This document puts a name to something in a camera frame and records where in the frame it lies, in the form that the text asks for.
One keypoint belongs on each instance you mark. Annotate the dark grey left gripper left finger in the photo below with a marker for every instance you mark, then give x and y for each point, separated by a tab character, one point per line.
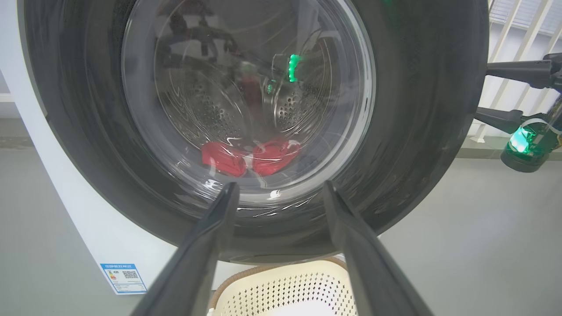
197	254

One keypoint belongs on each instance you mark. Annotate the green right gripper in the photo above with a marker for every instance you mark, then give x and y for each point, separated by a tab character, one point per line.
540	149

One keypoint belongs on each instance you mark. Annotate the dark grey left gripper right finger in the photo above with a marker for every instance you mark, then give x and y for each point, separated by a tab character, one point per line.
364	263

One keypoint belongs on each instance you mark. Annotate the black washing machine door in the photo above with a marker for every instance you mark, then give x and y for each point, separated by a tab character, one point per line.
417	109

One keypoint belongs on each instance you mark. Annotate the red and white garment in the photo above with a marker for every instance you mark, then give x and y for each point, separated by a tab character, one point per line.
272	158

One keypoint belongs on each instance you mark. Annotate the white washing machine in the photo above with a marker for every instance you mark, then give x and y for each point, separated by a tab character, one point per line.
118	237

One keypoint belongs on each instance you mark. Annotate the cream laundry basket brown rim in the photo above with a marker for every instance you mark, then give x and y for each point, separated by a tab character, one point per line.
281	289

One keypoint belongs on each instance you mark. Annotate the white slatted railing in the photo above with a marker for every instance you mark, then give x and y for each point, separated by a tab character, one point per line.
513	30

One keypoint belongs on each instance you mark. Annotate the blue energy label sticker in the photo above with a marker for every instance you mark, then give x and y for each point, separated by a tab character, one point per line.
123	278

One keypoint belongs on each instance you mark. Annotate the steel perforated drum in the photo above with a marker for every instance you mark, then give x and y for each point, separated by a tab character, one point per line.
210	109

